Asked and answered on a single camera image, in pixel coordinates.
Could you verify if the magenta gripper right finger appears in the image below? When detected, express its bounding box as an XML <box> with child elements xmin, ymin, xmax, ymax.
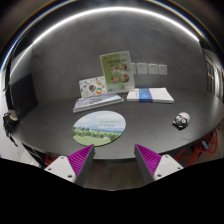
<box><xmin>134</xmin><ymin>144</ymin><xmax>182</xmax><ymax>184</ymax></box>

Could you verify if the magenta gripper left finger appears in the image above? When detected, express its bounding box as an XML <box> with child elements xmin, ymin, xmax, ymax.
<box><xmin>45</xmin><ymin>145</ymin><xmax>95</xmax><ymax>186</ymax></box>

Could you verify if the round landscape mouse pad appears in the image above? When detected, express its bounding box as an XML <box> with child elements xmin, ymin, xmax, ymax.
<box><xmin>72</xmin><ymin>111</ymin><xmax>126</xmax><ymax>146</ymax></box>

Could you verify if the grey white computer mouse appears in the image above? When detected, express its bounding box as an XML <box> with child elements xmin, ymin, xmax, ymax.
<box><xmin>173</xmin><ymin>112</ymin><xmax>190</xmax><ymax>129</ymax></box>

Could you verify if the white blue book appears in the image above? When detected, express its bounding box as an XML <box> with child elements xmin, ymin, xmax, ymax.
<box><xmin>127</xmin><ymin>88</ymin><xmax>174</xmax><ymax>103</ymax></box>

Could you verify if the black tripod device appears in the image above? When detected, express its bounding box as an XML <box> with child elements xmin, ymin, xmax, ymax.
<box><xmin>3</xmin><ymin>112</ymin><xmax>18</xmax><ymax>146</ymax></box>

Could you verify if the small white illustrated card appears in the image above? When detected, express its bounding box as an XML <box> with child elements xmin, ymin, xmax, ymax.
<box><xmin>79</xmin><ymin>76</ymin><xmax>106</xmax><ymax>98</ymax></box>

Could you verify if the black monitor screen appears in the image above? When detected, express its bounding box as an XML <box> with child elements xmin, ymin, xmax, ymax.
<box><xmin>10</xmin><ymin>74</ymin><xmax>38</xmax><ymax>120</ymax></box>

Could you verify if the green poster board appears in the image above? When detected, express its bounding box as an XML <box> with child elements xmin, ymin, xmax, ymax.
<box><xmin>100</xmin><ymin>51</ymin><xmax>135</xmax><ymax>93</ymax></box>

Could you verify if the red metal frame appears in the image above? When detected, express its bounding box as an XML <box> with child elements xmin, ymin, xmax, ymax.
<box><xmin>175</xmin><ymin>131</ymin><xmax>218</xmax><ymax>166</ymax></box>

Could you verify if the white wall plate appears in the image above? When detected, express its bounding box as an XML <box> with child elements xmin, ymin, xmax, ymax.
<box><xmin>137</xmin><ymin>63</ymin><xmax>148</xmax><ymax>74</ymax></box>
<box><xmin>159</xmin><ymin>64</ymin><xmax>167</xmax><ymax>75</ymax></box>
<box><xmin>131</xmin><ymin>63</ymin><xmax>137</xmax><ymax>74</ymax></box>
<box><xmin>148</xmin><ymin>64</ymin><xmax>159</xmax><ymax>74</ymax></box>

